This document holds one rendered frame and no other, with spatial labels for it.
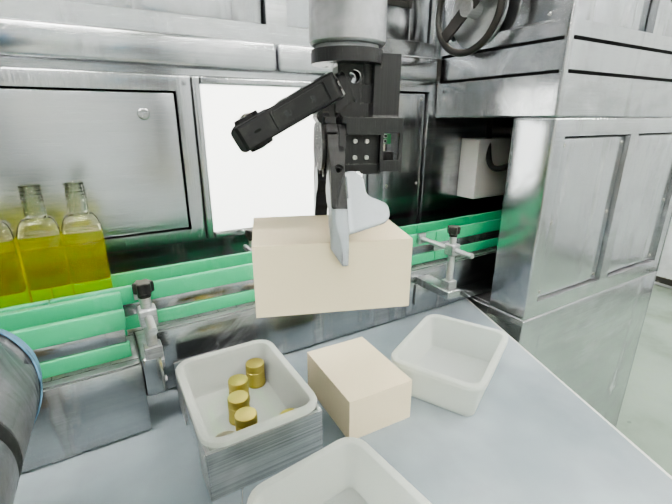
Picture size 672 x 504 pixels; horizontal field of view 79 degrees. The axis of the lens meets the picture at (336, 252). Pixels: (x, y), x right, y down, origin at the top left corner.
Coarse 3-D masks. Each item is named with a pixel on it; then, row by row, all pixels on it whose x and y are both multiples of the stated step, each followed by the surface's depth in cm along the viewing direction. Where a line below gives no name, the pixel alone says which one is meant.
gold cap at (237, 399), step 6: (240, 390) 67; (228, 396) 65; (234, 396) 65; (240, 396) 65; (246, 396) 65; (228, 402) 64; (234, 402) 64; (240, 402) 64; (246, 402) 65; (228, 408) 65; (234, 408) 64; (234, 414) 64; (234, 420) 65
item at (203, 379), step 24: (192, 360) 70; (216, 360) 73; (240, 360) 75; (264, 360) 77; (192, 384) 71; (216, 384) 73; (288, 384) 68; (192, 408) 59; (216, 408) 69; (264, 408) 69; (312, 408) 59; (216, 432) 64; (240, 432) 54
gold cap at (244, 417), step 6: (240, 408) 63; (246, 408) 63; (252, 408) 63; (240, 414) 61; (246, 414) 61; (252, 414) 61; (240, 420) 60; (246, 420) 60; (252, 420) 61; (240, 426) 60; (246, 426) 60
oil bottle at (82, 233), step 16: (64, 224) 64; (80, 224) 65; (96, 224) 66; (64, 240) 64; (80, 240) 65; (96, 240) 66; (80, 256) 66; (96, 256) 67; (80, 272) 67; (96, 272) 68; (80, 288) 67; (96, 288) 68
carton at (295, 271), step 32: (256, 224) 46; (288, 224) 46; (320, 224) 46; (384, 224) 46; (256, 256) 39; (288, 256) 39; (320, 256) 40; (352, 256) 40; (384, 256) 41; (256, 288) 40; (288, 288) 40; (320, 288) 41; (352, 288) 42; (384, 288) 42
